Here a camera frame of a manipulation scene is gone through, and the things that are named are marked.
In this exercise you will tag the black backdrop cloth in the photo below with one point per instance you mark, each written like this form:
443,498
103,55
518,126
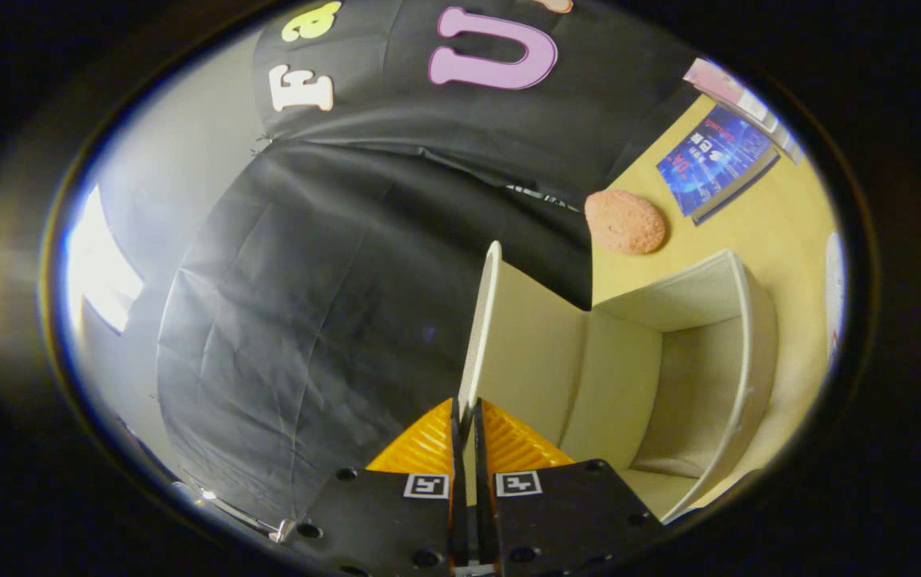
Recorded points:
332,280

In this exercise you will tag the orange round sponge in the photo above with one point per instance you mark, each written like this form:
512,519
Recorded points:
625,222

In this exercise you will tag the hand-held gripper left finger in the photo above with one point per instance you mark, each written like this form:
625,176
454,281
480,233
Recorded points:
380,521

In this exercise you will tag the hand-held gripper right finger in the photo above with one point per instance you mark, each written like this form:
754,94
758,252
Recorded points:
564,513

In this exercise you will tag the blue cover book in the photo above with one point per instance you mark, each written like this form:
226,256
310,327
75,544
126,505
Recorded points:
712,160

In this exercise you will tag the pink cover book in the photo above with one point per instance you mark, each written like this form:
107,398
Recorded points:
737,94

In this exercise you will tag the beige fabric storage box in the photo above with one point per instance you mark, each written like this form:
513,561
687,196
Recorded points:
620,377

